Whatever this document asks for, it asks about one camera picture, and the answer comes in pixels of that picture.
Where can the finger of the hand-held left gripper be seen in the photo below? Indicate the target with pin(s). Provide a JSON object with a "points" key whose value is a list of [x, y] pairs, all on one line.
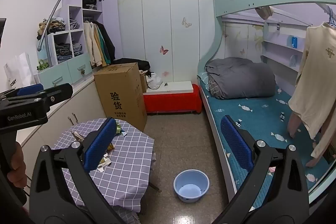
{"points": [[52, 94], [29, 89]]}

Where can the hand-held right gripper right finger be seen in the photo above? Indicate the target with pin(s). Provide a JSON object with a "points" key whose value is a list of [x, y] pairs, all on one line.
{"points": [[236, 145]]}

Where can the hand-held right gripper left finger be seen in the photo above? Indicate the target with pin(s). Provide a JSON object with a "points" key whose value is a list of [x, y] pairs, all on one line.
{"points": [[101, 145]]}

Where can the white paper pieces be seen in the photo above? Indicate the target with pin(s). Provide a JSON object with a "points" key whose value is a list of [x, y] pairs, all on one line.
{"points": [[105, 161]]}

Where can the green yellow wrapper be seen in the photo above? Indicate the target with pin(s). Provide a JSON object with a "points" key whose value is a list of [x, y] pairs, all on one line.
{"points": [[119, 130]]}

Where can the cream paper scrap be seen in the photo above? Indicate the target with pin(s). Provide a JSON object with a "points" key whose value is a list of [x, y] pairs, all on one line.
{"points": [[77, 137]]}

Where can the blue plastic basin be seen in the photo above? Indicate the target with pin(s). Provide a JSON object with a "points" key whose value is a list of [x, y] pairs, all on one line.
{"points": [[191, 191]]}

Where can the person's left hand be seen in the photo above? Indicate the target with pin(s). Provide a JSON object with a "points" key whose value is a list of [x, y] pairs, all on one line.
{"points": [[17, 163]]}

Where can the white paper bag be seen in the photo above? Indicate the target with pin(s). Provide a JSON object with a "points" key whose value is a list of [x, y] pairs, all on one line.
{"points": [[21, 69]]}

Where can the small green plant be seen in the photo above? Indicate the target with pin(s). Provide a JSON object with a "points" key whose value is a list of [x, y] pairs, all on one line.
{"points": [[43, 65]]}

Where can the purple checked tablecloth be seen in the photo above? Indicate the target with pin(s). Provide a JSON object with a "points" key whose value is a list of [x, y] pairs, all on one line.
{"points": [[131, 155]]}

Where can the white low cabinet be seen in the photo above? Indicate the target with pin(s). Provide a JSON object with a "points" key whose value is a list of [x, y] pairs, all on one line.
{"points": [[86, 100]]}

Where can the teal candy-print bed sheet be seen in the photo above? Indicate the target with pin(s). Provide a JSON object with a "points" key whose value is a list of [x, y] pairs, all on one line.
{"points": [[252, 113]]}

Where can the dark folded clothes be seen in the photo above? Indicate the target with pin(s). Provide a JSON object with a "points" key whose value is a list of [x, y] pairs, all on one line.
{"points": [[63, 52]]}

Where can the folded blue jeans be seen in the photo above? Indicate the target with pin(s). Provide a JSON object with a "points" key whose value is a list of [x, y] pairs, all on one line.
{"points": [[77, 49]]}

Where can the large cardboard box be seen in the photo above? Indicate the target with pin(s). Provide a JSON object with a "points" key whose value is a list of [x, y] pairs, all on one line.
{"points": [[123, 98]]}

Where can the grey checked blanket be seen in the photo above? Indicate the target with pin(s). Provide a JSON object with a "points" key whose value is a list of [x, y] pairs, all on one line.
{"points": [[214, 87]]}

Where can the cream hanging jacket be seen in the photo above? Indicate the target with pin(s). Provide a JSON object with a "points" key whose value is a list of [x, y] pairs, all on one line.
{"points": [[92, 43]]}

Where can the black screen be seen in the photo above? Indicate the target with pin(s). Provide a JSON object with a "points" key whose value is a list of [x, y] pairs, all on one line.
{"points": [[2, 29]]}

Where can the yellow hanging garment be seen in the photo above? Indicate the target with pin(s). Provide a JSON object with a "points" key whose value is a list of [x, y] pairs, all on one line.
{"points": [[100, 48]]}

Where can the olive folded clothes pile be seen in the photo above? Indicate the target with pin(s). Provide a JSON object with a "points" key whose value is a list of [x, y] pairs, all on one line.
{"points": [[52, 27]]}

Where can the green hanging garment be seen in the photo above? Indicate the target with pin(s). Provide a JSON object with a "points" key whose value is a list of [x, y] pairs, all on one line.
{"points": [[106, 54]]}

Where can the black table leg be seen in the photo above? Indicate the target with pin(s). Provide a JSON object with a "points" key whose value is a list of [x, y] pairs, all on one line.
{"points": [[155, 186]]}

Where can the grey duvet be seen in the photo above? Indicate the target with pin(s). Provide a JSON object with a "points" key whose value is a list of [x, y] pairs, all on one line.
{"points": [[236, 77]]}

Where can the grey folded clothes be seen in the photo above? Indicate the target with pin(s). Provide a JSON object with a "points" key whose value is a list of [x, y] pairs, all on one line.
{"points": [[74, 24]]}

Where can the blue checked pillow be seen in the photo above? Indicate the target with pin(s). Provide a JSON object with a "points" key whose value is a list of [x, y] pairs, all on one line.
{"points": [[202, 79]]}

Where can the red covered bench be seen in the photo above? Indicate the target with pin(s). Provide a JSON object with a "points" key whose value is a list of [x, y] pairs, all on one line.
{"points": [[170, 103]]}

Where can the black hanging coat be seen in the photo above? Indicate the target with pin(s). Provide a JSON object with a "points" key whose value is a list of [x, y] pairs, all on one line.
{"points": [[109, 37]]}

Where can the white plastic bag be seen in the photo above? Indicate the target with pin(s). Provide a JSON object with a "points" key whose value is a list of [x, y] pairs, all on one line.
{"points": [[155, 82]]}

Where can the white board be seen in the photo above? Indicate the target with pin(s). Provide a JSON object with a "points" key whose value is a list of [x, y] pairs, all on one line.
{"points": [[173, 87]]}

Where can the black bag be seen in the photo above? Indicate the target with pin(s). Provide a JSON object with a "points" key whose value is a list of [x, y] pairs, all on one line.
{"points": [[141, 65]]}

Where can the purple bed shelf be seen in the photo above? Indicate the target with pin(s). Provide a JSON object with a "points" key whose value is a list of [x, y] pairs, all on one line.
{"points": [[278, 56]]}

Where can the black folded clothes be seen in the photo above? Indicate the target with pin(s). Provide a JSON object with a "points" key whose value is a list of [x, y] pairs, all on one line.
{"points": [[90, 2]]}

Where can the cream hanging shirt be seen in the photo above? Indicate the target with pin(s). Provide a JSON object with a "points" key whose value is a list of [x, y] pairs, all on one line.
{"points": [[315, 77]]}

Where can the pink butterfly sticker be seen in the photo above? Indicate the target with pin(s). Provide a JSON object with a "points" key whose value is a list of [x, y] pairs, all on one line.
{"points": [[164, 50]]}

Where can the beige butterfly sticker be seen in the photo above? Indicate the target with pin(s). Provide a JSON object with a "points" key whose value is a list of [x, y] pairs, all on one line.
{"points": [[186, 22]]}

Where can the beige cloth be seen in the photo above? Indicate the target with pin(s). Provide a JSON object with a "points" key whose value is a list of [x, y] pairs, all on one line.
{"points": [[265, 12]]}

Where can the blue clothes hanger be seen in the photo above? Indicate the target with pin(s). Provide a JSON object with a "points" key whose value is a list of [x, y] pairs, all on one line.
{"points": [[331, 16]]}

